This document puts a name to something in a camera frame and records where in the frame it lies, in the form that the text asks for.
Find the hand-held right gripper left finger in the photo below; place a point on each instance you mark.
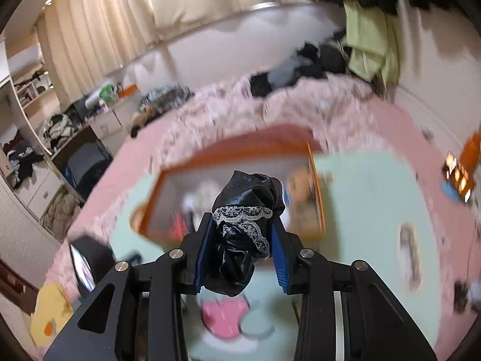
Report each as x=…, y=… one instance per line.
x=203, y=259

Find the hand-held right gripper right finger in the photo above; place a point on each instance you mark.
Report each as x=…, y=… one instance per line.
x=280, y=261

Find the black satin lace garment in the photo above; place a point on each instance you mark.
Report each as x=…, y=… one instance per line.
x=233, y=259

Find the furry doll with red dress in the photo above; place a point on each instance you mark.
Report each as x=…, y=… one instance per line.
x=201, y=197

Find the orange cardboard box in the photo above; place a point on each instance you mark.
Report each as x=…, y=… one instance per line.
x=263, y=143

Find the green plastic container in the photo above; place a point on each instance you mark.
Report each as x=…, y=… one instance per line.
x=108, y=92

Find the brown patterned cloth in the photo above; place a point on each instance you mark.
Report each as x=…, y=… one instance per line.
x=60, y=210

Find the yellow plush toy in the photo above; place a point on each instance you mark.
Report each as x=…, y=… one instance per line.
x=49, y=316

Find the dark suitcase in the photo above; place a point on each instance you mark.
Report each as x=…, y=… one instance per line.
x=86, y=165

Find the white shelf unit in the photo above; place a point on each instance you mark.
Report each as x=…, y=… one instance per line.
x=22, y=195

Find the dark clothes heap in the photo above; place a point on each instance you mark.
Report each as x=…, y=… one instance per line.
x=20, y=161

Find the white bedside cabinet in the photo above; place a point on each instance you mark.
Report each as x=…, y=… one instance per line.
x=109, y=124

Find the black white clothes heap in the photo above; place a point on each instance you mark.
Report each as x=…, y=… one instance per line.
x=58, y=128

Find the pink fluffy blanket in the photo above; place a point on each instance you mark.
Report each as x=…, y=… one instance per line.
x=210, y=120

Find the tan and black garment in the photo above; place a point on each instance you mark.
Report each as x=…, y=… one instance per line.
x=144, y=120

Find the white hair dryer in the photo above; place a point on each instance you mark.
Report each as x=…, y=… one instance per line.
x=93, y=99

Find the grey patterned clothes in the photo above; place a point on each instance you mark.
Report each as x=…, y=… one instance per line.
x=165, y=97

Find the small orange box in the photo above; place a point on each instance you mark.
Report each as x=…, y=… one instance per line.
x=128, y=91

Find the cluster of small jars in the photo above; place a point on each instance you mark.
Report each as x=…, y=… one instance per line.
x=456, y=176

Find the dark clothes pile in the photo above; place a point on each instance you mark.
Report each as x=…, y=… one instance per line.
x=308, y=60

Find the orange bottle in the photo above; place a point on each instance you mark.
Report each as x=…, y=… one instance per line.
x=473, y=150

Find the light green hanging garment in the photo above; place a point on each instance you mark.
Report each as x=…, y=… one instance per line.
x=364, y=37

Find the cream curtain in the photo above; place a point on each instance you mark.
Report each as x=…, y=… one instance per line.
x=112, y=18

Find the white ledge with silver rail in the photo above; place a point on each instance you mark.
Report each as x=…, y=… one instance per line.
x=233, y=34

